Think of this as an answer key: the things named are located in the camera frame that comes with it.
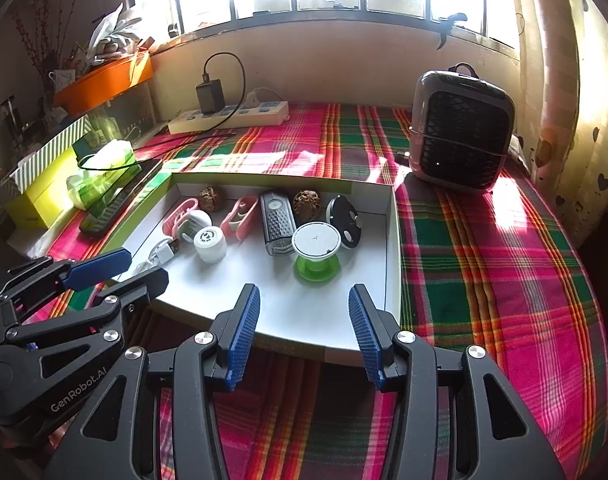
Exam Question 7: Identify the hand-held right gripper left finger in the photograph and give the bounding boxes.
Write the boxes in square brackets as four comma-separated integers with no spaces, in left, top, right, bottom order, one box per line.
[44,283,261,480]

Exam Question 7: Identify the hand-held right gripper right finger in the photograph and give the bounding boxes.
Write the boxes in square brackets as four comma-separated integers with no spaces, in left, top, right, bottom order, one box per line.
[348,284,567,480]

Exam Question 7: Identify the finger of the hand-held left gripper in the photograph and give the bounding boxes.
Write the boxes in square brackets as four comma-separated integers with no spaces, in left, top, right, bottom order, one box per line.
[0,267,169,383]
[0,248,133,306]

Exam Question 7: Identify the white cable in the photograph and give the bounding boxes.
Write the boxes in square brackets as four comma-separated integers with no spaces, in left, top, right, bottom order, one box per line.
[131,237,177,273]

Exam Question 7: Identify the green and white cardboard box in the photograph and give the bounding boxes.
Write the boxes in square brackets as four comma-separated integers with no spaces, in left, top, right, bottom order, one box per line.
[100,171,403,367]

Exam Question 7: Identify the white round cylinder cap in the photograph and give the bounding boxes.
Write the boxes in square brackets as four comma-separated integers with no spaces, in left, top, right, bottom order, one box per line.
[193,227,229,265]

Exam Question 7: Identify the pink plastic clip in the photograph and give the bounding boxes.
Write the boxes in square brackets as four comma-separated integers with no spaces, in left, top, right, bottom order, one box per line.
[162,197,201,237]
[220,195,261,241]

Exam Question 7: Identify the white dome-shaped gadget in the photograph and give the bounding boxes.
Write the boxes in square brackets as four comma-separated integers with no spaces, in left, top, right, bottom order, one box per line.
[178,210,213,243]

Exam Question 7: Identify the black bike light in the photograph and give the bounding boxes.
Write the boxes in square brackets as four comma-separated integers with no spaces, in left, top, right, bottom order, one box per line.
[260,191,297,257]

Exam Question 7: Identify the white and black round gadget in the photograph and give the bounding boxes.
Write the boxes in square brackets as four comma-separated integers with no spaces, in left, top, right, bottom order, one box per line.
[326,195,365,251]

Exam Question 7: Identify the small brown walnut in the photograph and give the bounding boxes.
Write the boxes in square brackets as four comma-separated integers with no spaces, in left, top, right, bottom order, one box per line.
[292,189,325,221]

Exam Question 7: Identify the black smartphone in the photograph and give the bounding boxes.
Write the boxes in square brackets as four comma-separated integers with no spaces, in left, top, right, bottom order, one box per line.
[79,158,163,237]

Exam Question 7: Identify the white paper sheet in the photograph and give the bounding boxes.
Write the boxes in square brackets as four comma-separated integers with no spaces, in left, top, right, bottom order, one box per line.
[0,205,52,261]

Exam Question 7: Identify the yellow cardboard box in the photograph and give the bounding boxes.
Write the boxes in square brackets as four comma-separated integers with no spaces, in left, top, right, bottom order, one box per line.
[4,149,85,231]

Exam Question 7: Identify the green tissue pack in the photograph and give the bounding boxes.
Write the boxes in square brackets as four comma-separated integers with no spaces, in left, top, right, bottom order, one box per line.
[65,140,137,209]

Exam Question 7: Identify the green printed box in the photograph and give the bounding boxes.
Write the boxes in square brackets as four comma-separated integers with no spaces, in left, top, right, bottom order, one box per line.
[73,127,120,163]

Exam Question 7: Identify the striped gift box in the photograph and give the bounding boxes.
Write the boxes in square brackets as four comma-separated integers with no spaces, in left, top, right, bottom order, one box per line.
[10,115,92,193]

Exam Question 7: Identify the plaid tablecloth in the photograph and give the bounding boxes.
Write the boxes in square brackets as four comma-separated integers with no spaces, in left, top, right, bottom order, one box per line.
[14,101,608,480]

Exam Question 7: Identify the glass tank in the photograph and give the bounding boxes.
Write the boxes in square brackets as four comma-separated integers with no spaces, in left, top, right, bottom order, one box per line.
[81,82,159,148]

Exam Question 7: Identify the orange plastic tray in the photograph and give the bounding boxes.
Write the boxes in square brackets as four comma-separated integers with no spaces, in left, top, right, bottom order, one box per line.
[53,51,153,116]

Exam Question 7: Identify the white power strip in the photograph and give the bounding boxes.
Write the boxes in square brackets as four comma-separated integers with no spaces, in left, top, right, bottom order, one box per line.
[168,100,289,135]

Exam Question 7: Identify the black charger adapter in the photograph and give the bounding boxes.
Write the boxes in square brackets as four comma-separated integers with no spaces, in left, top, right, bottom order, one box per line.
[196,79,225,115]

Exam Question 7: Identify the small grey desk heater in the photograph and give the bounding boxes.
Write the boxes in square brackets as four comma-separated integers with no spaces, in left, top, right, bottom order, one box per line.
[408,62,515,195]

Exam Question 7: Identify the white plastic bag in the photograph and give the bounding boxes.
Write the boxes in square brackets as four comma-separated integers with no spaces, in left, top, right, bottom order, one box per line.
[81,2,150,68]

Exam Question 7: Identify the dried flower branches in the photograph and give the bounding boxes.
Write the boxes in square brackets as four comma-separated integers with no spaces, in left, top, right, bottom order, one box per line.
[9,0,72,91]

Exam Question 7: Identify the heart print curtain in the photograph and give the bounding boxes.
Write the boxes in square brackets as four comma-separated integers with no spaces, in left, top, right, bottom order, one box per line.
[504,0,608,246]

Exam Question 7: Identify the black window hook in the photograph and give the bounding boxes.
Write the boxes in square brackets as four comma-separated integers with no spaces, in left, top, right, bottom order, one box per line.
[434,11,468,52]

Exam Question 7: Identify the black charger cable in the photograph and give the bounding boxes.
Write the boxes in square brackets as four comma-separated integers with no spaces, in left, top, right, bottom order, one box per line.
[78,52,247,171]

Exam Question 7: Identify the white plug with cord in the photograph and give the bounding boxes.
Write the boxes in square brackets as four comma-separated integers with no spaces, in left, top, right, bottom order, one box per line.
[241,87,287,111]

